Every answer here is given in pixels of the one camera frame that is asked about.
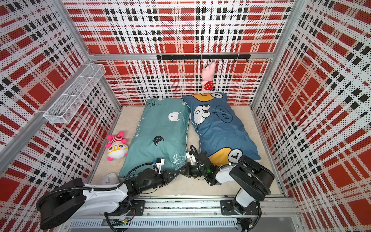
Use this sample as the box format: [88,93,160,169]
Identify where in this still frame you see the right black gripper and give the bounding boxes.
[177,162,208,179]

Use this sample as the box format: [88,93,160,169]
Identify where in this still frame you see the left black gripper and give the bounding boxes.
[140,169,179,192]

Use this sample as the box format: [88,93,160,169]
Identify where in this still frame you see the teal cat pillow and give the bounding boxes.
[118,98,190,180]

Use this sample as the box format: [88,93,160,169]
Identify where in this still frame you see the blue cartoon pillow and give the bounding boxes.
[182,92,261,166]

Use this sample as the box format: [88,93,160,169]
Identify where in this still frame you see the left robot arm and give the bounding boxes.
[36,168,178,230]

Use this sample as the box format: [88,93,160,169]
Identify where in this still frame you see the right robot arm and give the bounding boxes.
[177,153,274,215]

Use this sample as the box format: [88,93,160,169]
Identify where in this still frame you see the pink striped plush doll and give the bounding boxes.
[105,131,129,161]

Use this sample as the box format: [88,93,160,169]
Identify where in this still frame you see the pink pig plush toy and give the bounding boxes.
[201,62,216,92]

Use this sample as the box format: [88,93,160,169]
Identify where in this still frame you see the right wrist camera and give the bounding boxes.
[186,151,197,165]

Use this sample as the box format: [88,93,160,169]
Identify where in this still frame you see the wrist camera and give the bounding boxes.
[186,151,197,165]
[153,158,165,175]

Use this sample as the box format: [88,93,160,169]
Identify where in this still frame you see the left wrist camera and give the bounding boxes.
[153,158,165,175]

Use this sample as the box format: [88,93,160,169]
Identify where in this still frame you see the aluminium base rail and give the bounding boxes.
[59,195,305,232]

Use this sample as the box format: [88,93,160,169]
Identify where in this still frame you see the black hook rail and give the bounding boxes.
[156,54,251,61]

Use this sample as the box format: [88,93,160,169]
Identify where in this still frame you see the white wire mesh basket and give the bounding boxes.
[43,63,105,124]

